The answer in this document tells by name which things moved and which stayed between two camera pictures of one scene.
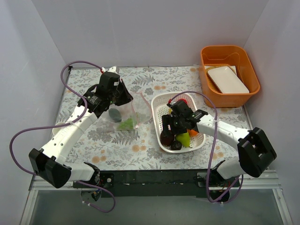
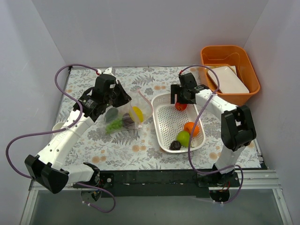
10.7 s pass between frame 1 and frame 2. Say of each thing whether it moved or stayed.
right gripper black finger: moved
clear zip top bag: stayed
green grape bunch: moved
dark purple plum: stayed
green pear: stayed
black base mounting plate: stayed
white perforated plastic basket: stayed
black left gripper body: stayed
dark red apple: moved
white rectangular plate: stayed
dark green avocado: moved
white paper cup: stayed
